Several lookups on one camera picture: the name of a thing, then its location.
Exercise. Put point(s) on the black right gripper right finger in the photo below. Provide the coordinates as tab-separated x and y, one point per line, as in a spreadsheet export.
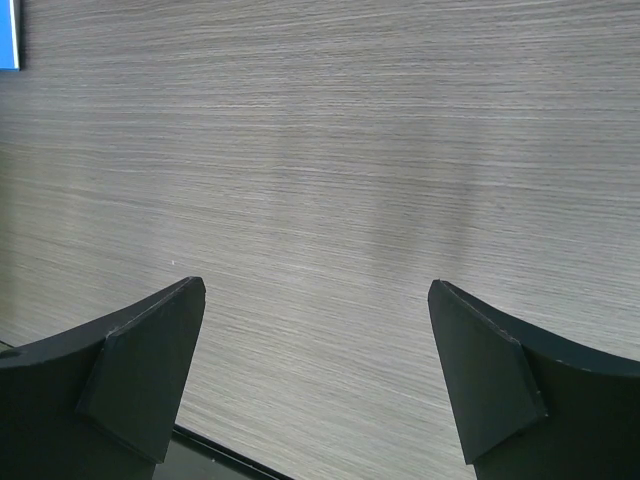
530	404

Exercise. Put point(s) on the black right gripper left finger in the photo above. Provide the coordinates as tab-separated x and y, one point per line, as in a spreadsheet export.
100	400

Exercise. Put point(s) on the blue folder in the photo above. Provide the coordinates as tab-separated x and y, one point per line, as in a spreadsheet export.
10	35

